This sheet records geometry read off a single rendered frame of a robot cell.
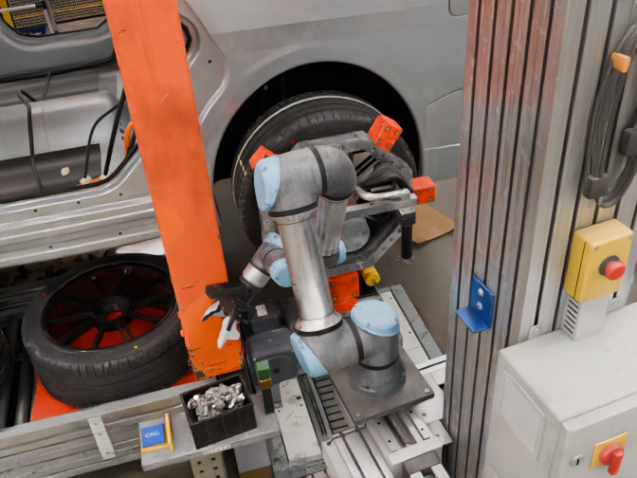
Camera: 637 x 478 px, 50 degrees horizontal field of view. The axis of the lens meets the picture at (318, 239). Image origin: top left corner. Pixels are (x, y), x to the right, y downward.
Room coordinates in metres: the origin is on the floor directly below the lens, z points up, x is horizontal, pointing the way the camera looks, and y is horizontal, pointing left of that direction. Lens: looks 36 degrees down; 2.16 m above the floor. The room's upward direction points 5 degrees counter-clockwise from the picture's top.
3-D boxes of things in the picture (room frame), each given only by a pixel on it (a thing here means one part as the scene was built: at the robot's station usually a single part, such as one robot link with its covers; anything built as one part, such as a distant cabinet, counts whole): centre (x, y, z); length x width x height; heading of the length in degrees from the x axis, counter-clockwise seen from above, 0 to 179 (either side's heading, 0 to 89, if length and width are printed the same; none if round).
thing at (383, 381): (1.23, -0.12, 0.87); 0.15 x 0.15 x 0.10
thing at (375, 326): (1.22, -0.12, 0.98); 0.13 x 0.12 x 0.14; 110
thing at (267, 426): (1.41, 0.39, 0.44); 0.43 x 0.17 x 0.03; 103
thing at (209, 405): (1.42, 0.35, 0.51); 0.20 x 0.14 x 0.13; 110
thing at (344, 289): (2.02, -0.06, 0.48); 0.16 x 0.12 x 0.17; 13
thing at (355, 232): (1.92, -0.09, 0.85); 0.21 x 0.14 x 0.14; 13
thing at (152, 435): (1.37, 0.56, 0.47); 0.07 x 0.07 x 0.02; 13
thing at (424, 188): (2.06, -0.38, 0.85); 0.09 x 0.08 x 0.07; 103
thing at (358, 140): (1.99, -0.07, 0.85); 0.54 x 0.07 x 0.54; 103
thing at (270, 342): (1.95, 0.24, 0.26); 0.42 x 0.18 x 0.35; 13
